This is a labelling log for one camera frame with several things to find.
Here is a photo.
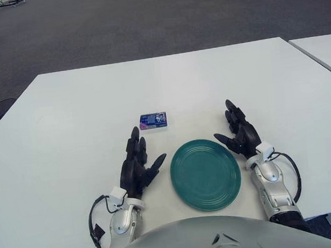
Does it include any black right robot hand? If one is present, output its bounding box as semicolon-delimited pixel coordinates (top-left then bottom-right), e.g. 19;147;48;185
210;96;265;163

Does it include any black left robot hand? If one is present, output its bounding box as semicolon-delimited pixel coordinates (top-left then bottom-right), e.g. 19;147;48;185
115;124;171;200

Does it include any blue gum pack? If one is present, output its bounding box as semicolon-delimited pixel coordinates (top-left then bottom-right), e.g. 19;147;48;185
138;111;169;132

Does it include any green ribbed plate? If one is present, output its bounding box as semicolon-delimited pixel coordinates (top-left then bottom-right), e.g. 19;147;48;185
167;136;245;215

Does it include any grey robot torso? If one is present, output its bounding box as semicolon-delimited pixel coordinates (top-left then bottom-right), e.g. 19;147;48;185
92;205;331;248

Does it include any black wheeled stand base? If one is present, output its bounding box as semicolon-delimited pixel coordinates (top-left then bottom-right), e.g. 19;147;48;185
0;0;27;8

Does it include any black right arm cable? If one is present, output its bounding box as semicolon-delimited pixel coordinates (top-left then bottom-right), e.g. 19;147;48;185
272;150;303;205

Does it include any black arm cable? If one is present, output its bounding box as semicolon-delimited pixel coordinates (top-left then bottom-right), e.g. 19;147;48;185
86;194;119;248
272;150;303;205

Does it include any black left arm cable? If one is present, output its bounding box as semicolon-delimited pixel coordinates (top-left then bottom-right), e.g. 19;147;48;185
86;194;119;248

